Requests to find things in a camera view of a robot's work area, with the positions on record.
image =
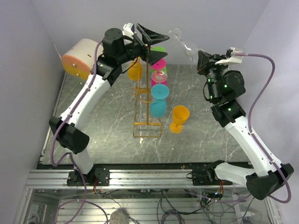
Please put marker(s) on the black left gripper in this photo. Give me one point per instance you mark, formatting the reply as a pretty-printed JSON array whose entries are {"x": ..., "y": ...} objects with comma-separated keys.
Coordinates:
[{"x": 150, "y": 37}]

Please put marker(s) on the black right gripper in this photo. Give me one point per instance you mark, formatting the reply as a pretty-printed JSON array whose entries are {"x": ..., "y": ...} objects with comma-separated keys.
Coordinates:
[{"x": 213, "y": 59}]

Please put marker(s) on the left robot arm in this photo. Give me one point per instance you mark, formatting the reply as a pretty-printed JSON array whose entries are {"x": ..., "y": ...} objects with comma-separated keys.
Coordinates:
[{"x": 117, "y": 47}]

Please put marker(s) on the cream round drawer box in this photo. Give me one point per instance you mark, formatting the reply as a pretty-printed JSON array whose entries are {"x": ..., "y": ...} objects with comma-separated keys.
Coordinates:
[{"x": 79, "y": 60}]

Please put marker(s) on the pink plastic wine glass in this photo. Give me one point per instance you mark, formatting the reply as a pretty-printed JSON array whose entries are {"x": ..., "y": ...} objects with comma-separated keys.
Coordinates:
[{"x": 154, "y": 83}]

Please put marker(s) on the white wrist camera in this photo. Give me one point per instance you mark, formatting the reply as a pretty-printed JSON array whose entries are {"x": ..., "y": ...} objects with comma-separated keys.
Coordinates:
[
  {"x": 128, "y": 29},
  {"x": 233, "y": 56}
]

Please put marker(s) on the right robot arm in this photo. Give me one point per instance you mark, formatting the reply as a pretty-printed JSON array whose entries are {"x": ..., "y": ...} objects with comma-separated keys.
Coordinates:
[{"x": 268, "y": 173}]

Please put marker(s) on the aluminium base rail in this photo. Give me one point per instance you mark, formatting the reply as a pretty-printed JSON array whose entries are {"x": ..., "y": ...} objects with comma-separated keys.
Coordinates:
[{"x": 119, "y": 179}]

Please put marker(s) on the gold wire glass rack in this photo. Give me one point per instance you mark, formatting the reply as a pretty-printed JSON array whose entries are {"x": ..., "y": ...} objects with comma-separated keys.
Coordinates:
[{"x": 143, "y": 125}]

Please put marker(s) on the orange wine glass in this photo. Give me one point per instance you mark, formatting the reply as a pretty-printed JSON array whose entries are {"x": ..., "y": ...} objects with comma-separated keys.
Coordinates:
[
  {"x": 180, "y": 115},
  {"x": 135, "y": 70}
]

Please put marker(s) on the blue plastic wine glass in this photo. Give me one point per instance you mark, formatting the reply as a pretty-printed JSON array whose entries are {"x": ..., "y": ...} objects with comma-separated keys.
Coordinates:
[{"x": 158, "y": 107}]

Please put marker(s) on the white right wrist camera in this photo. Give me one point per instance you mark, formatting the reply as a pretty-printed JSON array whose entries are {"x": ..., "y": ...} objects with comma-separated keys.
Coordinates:
[{"x": 233, "y": 56}]

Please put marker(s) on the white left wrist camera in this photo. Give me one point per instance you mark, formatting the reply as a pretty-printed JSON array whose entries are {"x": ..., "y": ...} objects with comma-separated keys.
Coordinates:
[{"x": 128, "y": 29}]

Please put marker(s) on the clear wine glass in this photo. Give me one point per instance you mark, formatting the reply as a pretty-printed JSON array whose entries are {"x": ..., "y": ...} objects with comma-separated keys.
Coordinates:
[
  {"x": 159, "y": 76},
  {"x": 190, "y": 49},
  {"x": 183, "y": 86}
]

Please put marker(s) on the green plastic wine glass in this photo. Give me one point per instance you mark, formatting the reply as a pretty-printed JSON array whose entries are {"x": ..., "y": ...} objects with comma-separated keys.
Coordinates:
[{"x": 158, "y": 50}]

